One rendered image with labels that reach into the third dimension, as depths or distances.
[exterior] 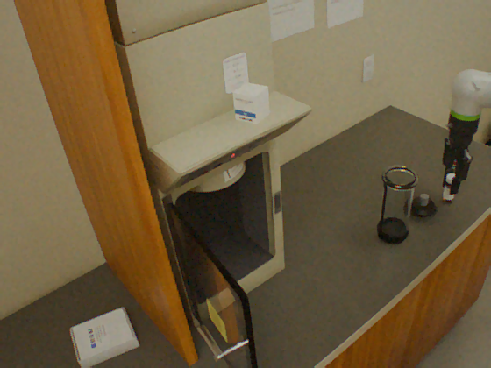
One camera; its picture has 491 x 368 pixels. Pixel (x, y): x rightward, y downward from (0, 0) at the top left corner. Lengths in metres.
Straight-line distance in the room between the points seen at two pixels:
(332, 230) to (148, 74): 0.87
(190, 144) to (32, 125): 0.53
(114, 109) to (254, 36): 0.36
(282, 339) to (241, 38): 0.74
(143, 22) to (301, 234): 0.91
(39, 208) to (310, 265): 0.80
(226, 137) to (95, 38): 0.33
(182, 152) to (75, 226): 0.67
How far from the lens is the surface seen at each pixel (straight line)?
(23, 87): 1.22
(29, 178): 1.31
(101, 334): 1.28
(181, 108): 0.89
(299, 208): 1.57
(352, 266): 1.38
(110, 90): 0.71
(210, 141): 0.86
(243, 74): 0.95
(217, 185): 1.05
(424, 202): 1.56
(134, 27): 0.80
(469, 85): 1.40
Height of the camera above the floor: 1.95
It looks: 36 degrees down
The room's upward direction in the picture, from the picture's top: 6 degrees counter-clockwise
